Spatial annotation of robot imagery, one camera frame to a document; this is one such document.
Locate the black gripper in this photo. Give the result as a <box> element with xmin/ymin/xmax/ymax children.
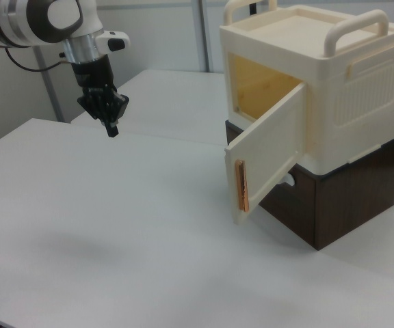
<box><xmin>71</xmin><ymin>54</ymin><xmax>130</xmax><ymax>139</ymax></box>

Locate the cream cabinet door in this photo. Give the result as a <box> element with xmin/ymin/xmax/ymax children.
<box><xmin>224</xmin><ymin>81</ymin><xmax>309</xmax><ymax>226</ymax></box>

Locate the cream plastic cabinet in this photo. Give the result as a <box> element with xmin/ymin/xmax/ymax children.
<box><xmin>219</xmin><ymin>0</ymin><xmax>394</xmax><ymax>177</ymax></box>

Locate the dark brown wooden box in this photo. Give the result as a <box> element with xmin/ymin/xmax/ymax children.
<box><xmin>224</xmin><ymin>119</ymin><xmax>394</xmax><ymax>252</ymax></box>

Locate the silver partition post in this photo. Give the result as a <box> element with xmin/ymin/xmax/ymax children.
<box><xmin>32</xmin><ymin>46</ymin><xmax>65</xmax><ymax>123</ymax></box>
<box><xmin>190</xmin><ymin>0</ymin><xmax>215</xmax><ymax>74</ymax></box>

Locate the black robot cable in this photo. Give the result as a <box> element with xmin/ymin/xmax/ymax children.
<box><xmin>4</xmin><ymin>46</ymin><xmax>68</xmax><ymax>72</ymax></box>

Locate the copper door handle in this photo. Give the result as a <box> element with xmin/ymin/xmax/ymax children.
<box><xmin>234</xmin><ymin>159</ymin><xmax>250</xmax><ymax>212</ymax></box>

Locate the cream cabinet carry handle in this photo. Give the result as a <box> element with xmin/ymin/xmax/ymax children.
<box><xmin>223</xmin><ymin>0</ymin><xmax>278</xmax><ymax>25</ymax></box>
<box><xmin>324</xmin><ymin>9</ymin><xmax>389</xmax><ymax>57</ymax></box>

